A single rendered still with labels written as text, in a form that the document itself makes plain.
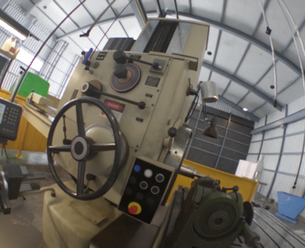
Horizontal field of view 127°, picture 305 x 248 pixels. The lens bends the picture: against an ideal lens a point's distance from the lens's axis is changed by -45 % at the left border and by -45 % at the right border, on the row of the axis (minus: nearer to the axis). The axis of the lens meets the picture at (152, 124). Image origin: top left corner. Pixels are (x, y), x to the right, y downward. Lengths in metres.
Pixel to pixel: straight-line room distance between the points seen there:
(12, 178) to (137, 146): 0.51
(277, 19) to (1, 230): 9.25
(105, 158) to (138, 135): 0.18
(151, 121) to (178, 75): 0.26
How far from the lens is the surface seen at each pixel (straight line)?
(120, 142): 0.40
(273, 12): 7.55
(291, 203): 6.44
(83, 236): 1.11
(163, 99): 0.64
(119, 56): 0.78
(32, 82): 4.44
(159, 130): 0.61
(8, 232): 1.82
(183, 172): 0.94
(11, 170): 0.46
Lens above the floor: 1.41
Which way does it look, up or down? 6 degrees up
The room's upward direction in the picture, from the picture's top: 20 degrees clockwise
